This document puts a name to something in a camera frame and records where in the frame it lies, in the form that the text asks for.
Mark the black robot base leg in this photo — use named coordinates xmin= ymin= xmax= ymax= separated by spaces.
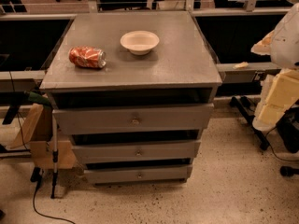
xmin=230 ymin=96 xmax=270 ymax=150

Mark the grey bottom drawer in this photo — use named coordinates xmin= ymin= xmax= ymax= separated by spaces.
xmin=84 ymin=164 xmax=192 ymax=184

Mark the green handled tool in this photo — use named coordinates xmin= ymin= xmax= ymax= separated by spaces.
xmin=24 ymin=91 xmax=50 ymax=106

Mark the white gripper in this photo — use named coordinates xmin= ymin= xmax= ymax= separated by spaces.
xmin=250 ymin=30 xmax=299 ymax=133

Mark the grey drawer cabinet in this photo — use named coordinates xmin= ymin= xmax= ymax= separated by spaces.
xmin=40 ymin=11 xmax=221 ymax=171

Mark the small cream scrap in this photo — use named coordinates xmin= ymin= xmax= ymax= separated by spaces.
xmin=233 ymin=62 xmax=249 ymax=69

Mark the grey drawer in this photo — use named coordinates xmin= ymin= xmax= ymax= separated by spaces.
xmin=53 ymin=104 xmax=214 ymax=135
xmin=73 ymin=140 xmax=201 ymax=164
xmin=84 ymin=164 xmax=192 ymax=184

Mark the metal tripod leg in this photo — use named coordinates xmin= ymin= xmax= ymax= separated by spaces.
xmin=50 ymin=116 xmax=59 ymax=199

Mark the crushed orange soda can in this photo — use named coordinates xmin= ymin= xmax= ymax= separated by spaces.
xmin=68 ymin=46 xmax=107 ymax=69

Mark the black floor cable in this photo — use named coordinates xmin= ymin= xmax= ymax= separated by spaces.
xmin=32 ymin=177 xmax=77 ymax=224

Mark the grey top drawer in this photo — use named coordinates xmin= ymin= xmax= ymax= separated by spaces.
xmin=53 ymin=104 xmax=214 ymax=135

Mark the grey middle drawer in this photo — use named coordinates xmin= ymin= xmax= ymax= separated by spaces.
xmin=73 ymin=140 xmax=201 ymax=164

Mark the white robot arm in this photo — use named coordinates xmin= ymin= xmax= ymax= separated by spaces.
xmin=251 ymin=3 xmax=299 ymax=132

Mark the white paper bowl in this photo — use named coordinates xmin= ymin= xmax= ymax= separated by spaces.
xmin=121 ymin=31 xmax=160 ymax=55

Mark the brown cardboard box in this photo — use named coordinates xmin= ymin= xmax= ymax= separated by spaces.
xmin=10 ymin=104 xmax=76 ymax=169

